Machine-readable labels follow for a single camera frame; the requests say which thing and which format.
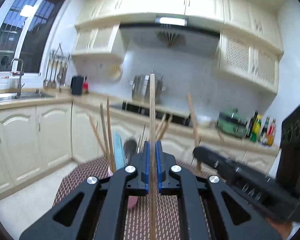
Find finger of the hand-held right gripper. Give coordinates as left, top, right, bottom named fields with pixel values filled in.
left=192, top=146, right=231, bottom=180

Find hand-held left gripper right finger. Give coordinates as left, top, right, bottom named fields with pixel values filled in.
left=155, top=141, right=282, bottom=240

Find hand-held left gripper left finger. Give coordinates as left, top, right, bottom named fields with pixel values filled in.
left=19, top=141, right=150, bottom=240

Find metal spoon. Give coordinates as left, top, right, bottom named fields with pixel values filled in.
left=123, top=139, right=138, bottom=167

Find light blue knife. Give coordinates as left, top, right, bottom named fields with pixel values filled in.
left=113, top=131, right=127, bottom=171

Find pink utensil cup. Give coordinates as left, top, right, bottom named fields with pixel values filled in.
left=107, top=169, right=138, bottom=210

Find person's right hand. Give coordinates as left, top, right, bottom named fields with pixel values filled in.
left=270, top=219, right=294, bottom=239

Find red label sauce bottle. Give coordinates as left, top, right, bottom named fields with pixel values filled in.
left=267, top=118, right=277, bottom=146

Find dark soy sauce bottle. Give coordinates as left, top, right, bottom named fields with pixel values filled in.
left=261, top=117, right=270, bottom=144

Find green electric cooker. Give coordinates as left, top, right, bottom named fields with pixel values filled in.
left=216, top=108, right=248, bottom=139

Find green bottle yellow cap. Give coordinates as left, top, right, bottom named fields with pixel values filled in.
left=250, top=115, right=263, bottom=142

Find dark oil bottle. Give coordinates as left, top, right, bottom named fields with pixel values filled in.
left=247, top=110, right=258, bottom=139

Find black gas stove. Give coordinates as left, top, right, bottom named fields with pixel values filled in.
left=121, top=101, right=192, bottom=127

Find round dotted brown table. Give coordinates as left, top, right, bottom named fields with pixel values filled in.
left=52, top=155, right=215, bottom=240

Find stainless steel steamer pot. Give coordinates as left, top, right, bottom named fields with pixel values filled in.
left=129, top=74, right=167, bottom=103

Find cream lattice door cabinet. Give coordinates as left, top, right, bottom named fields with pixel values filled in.
left=71, top=26, right=129, bottom=63
left=215, top=32, right=281, bottom=93

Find black electric kettle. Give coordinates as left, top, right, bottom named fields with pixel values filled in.
left=70, top=76, right=84, bottom=96

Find cream lower cabinets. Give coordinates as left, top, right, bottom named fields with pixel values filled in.
left=0, top=102, right=280, bottom=200

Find cream cabinets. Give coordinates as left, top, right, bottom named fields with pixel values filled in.
left=0, top=102, right=280, bottom=200
left=75, top=0, right=284, bottom=55

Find hanging metal spatula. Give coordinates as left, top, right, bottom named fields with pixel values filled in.
left=50, top=57, right=57, bottom=89

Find range hood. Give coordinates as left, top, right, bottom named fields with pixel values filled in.
left=119, top=16, right=221, bottom=48

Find hanging metal skimmer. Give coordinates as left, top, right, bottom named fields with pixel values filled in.
left=56, top=56, right=64, bottom=83

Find hanging metal ladle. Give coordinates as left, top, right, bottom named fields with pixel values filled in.
left=43, top=57, right=51, bottom=89

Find stainless steel sink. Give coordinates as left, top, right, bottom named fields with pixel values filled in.
left=0, top=91, right=55, bottom=103

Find metal sink faucet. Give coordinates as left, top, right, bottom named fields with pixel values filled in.
left=10, top=58, right=25, bottom=97

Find cream upper cabinets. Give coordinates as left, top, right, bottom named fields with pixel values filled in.
left=75, top=0, right=284, bottom=55

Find kitchen window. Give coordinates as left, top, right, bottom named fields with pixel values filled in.
left=0, top=0, right=71, bottom=74

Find metal wall utensil rack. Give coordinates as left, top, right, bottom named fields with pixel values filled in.
left=49, top=44, right=72, bottom=63

